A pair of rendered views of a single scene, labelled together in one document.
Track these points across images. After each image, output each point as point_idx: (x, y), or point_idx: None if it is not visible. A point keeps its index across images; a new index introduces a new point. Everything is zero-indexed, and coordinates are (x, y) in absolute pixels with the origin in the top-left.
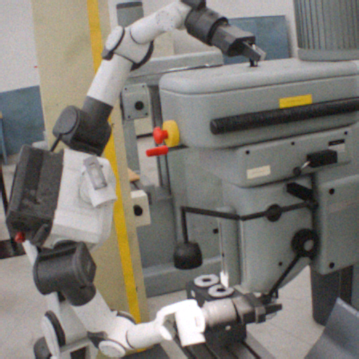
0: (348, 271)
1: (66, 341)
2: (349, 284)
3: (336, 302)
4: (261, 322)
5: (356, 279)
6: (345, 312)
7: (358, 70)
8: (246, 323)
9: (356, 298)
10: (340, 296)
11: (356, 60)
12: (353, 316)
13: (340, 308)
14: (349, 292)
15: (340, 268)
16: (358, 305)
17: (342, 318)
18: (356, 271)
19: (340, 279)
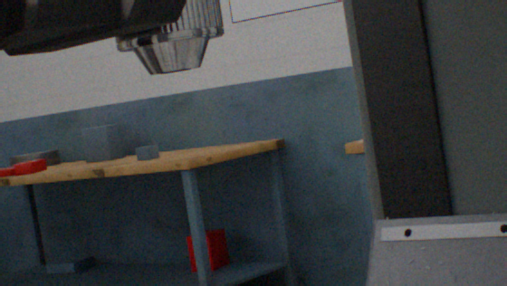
0: (411, 53)
1: None
2: (428, 112)
3: (377, 242)
4: (167, 2)
5: (463, 67)
6: (443, 255)
7: (97, 108)
8: (60, 4)
9: (483, 161)
10: (384, 206)
11: (89, 86)
12: (495, 247)
13: (404, 252)
14: (436, 151)
15: (363, 73)
16: (501, 191)
17: (436, 285)
18: (450, 33)
19: (366, 129)
